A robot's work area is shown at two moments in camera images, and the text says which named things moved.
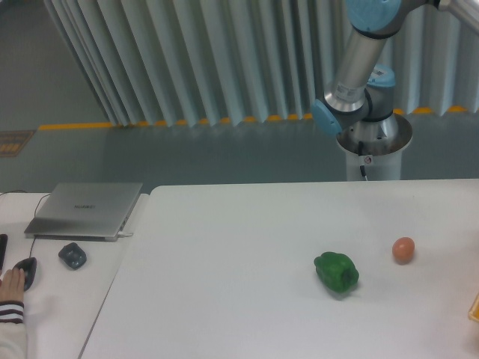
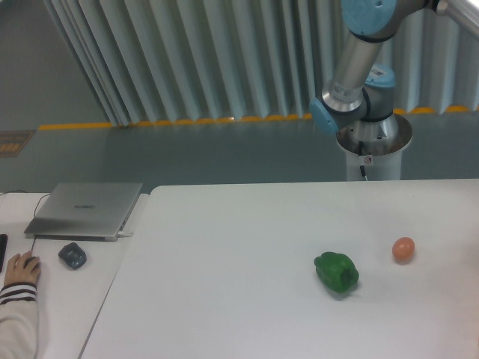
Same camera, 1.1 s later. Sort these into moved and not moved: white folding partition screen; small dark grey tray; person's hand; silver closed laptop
Moved: person's hand
Not moved: silver closed laptop; small dark grey tray; white folding partition screen
